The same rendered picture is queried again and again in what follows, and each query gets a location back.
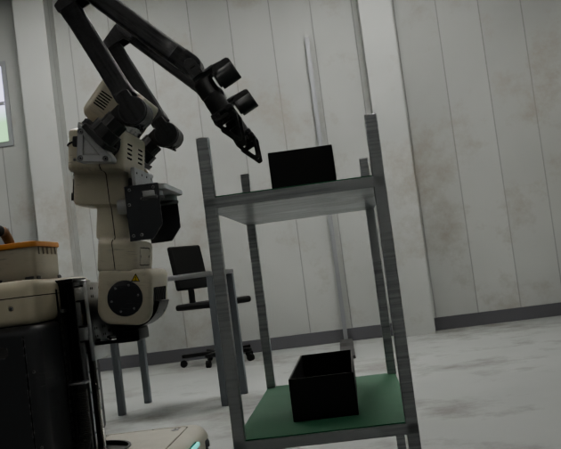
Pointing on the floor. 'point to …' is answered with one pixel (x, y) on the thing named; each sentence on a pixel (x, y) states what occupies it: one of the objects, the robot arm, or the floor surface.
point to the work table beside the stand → (214, 343)
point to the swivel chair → (188, 265)
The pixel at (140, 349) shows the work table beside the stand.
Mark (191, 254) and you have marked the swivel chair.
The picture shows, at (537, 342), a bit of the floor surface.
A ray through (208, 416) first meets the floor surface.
